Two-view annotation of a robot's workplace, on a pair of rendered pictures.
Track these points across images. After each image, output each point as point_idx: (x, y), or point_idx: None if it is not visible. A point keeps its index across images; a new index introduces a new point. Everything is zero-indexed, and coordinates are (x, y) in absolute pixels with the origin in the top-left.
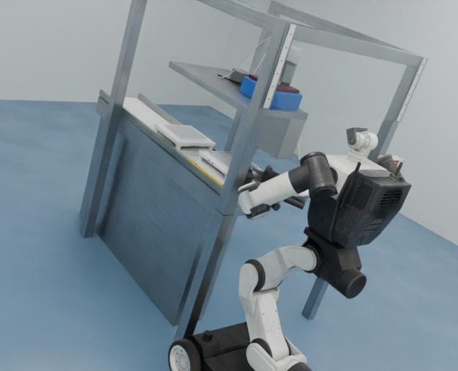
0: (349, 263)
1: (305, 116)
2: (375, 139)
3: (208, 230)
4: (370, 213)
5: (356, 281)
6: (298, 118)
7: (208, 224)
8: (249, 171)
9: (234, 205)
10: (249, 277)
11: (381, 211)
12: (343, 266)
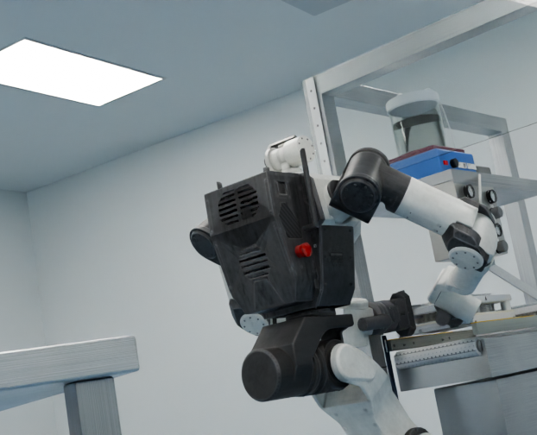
0: (269, 342)
1: (446, 175)
2: (292, 141)
3: (452, 433)
4: (215, 241)
5: (248, 362)
6: (435, 184)
7: (445, 420)
8: (397, 297)
9: (366, 350)
10: None
11: (234, 231)
12: (255, 347)
